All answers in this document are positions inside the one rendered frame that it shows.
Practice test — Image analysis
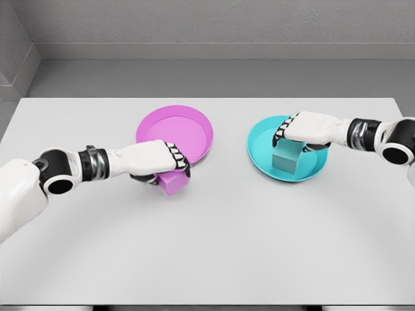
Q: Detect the teal plate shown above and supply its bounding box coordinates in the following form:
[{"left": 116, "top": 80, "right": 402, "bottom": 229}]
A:
[{"left": 247, "top": 115, "right": 329, "bottom": 184}]

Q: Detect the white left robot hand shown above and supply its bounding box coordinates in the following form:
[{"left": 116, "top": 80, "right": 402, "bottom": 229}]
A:
[{"left": 126, "top": 139, "right": 192, "bottom": 187}]

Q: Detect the teal block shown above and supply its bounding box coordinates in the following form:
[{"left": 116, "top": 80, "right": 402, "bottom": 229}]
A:
[{"left": 271, "top": 138, "right": 304, "bottom": 179}]

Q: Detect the pink plate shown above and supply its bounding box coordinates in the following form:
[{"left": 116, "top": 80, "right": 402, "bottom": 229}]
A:
[{"left": 135, "top": 104, "right": 214, "bottom": 167}]

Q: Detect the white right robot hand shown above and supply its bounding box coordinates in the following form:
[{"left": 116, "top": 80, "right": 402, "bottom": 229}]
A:
[{"left": 271, "top": 111, "right": 338, "bottom": 154}]

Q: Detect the pink block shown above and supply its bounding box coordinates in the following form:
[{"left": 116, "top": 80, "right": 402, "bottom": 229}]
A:
[{"left": 156, "top": 172, "right": 189, "bottom": 198}]

